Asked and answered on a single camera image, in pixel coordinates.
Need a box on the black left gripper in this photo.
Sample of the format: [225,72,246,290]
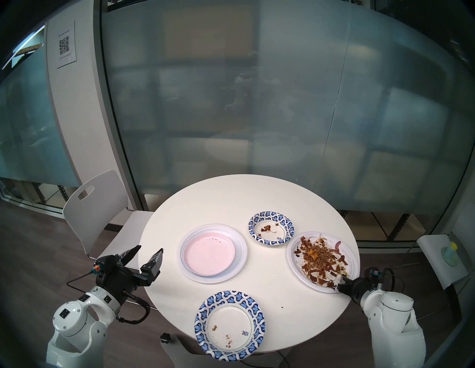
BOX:
[94,245,164,305]

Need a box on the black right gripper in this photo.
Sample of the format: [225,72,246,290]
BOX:
[337,267,383,305]

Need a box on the white paper plate with leftovers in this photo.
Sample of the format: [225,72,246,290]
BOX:
[286,233,360,293]

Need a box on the pink plate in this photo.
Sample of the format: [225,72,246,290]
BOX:
[184,233,236,277]

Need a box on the light blue plate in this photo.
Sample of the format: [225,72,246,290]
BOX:
[182,232,238,279]

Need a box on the plain white paper plate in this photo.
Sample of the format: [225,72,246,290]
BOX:
[180,223,248,285]

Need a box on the brown orange food scraps pile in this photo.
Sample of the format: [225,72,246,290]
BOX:
[294,236,350,290]

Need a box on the white chair with black legs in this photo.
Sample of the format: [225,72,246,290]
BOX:
[393,232,471,321]

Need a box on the small blue patterned paper bowl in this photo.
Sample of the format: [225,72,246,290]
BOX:
[248,211,295,246]

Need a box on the large blue patterned paper plate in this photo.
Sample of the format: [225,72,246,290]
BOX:
[194,290,266,361]

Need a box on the green bottle with yellow cap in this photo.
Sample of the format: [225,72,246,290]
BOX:
[441,242,459,267]

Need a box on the paper sign with QR code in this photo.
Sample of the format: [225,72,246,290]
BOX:
[56,20,77,69]

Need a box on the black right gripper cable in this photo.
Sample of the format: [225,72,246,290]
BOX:
[377,267,406,294]

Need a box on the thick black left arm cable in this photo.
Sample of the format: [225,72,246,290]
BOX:
[116,293,151,325]

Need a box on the thin black left camera cable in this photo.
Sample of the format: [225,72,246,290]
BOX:
[67,271,98,293]

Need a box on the white chair with handle hole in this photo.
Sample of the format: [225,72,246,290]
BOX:
[62,170,156,271]

